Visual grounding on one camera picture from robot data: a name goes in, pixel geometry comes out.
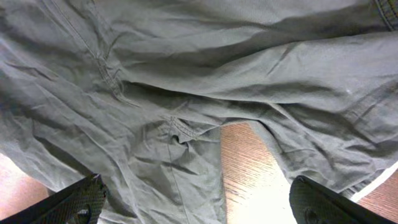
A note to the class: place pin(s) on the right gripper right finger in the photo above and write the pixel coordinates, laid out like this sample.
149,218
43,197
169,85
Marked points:
313,203

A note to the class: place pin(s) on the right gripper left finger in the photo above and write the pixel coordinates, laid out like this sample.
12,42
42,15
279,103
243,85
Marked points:
80,203

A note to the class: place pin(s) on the grey shorts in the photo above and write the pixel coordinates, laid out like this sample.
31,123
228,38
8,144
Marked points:
137,91

